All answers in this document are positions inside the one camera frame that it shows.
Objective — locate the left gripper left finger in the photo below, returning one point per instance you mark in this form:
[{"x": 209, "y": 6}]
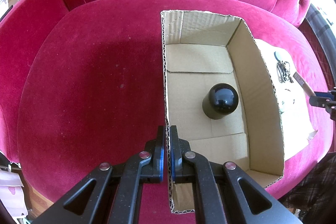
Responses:
[{"x": 111, "y": 193}]

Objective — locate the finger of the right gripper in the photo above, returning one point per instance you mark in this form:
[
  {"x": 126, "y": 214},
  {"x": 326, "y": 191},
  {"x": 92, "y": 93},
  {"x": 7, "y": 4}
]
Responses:
[
  {"x": 321, "y": 102},
  {"x": 331, "y": 94}
]

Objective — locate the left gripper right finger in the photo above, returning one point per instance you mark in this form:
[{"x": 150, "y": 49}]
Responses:
[{"x": 222, "y": 193}]

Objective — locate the brown cosmetic tube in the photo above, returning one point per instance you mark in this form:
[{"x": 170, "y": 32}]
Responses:
[{"x": 305, "y": 86}]

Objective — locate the metal key bunch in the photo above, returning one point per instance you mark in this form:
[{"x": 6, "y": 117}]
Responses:
[{"x": 283, "y": 71}]

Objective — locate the blue key fob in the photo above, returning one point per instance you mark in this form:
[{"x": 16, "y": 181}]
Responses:
[{"x": 278, "y": 56}]

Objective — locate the black round-top bottle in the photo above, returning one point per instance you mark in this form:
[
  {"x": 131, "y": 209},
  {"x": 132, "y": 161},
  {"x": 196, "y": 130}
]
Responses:
[{"x": 221, "y": 100}]

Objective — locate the cardboard box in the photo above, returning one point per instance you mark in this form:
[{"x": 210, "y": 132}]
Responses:
[{"x": 202, "y": 49}]

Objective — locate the beige paper sheet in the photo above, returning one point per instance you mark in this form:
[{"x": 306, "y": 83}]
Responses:
[{"x": 296, "y": 126}]

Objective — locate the dark cabinet with clutter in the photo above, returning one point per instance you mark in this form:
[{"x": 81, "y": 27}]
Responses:
[{"x": 321, "y": 38}]

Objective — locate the red velvet tufted sofa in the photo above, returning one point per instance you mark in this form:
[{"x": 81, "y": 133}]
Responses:
[{"x": 81, "y": 80}]

